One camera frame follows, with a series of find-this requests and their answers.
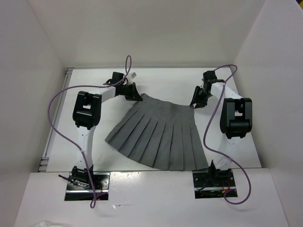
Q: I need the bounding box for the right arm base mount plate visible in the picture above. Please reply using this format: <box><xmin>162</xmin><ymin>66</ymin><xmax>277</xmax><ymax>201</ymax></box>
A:
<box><xmin>193</xmin><ymin>171</ymin><xmax>238</xmax><ymax>199</ymax></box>

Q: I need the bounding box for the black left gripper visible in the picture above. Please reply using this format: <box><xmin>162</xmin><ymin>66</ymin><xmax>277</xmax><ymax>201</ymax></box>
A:
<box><xmin>119</xmin><ymin>82</ymin><xmax>142</xmax><ymax>101</ymax></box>

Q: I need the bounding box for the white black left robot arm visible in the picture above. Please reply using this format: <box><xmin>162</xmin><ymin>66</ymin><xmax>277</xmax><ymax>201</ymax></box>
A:
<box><xmin>70</xmin><ymin>72</ymin><xmax>143</xmax><ymax>189</ymax></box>

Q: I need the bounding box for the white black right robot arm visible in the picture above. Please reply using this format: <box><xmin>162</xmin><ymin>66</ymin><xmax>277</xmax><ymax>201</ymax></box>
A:
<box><xmin>190</xmin><ymin>70</ymin><xmax>252</xmax><ymax>186</ymax></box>

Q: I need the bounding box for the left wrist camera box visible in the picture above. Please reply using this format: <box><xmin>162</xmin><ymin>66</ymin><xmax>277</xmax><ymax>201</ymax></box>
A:
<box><xmin>127</xmin><ymin>72</ymin><xmax>137</xmax><ymax>80</ymax></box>

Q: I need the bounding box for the grey pleated skirt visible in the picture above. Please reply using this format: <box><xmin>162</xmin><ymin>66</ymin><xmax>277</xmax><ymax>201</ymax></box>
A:
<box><xmin>105</xmin><ymin>94</ymin><xmax>208</xmax><ymax>171</ymax></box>

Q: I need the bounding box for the aluminium table edge rail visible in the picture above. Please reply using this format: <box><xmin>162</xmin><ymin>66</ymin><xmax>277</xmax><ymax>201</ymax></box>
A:
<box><xmin>37</xmin><ymin>67</ymin><xmax>73</xmax><ymax>172</ymax></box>

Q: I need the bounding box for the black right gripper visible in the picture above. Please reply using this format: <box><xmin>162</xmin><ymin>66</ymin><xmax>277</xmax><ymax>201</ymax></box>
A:
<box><xmin>190</xmin><ymin>85</ymin><xmax>213</xmax><ymax>109</ymax></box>

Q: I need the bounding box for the white cloth at bottom edge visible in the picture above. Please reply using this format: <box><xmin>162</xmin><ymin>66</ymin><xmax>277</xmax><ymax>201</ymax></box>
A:
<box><xmin>33</xmin><ymin>220</ymin><xmax>70</xmax><ymax>227</ymax></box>

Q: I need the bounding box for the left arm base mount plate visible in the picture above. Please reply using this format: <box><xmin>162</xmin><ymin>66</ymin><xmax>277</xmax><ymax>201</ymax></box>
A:
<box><xmin>64</xmin><ymin>173</ymin><xmax>110</xmax><ymax>201</ymax></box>

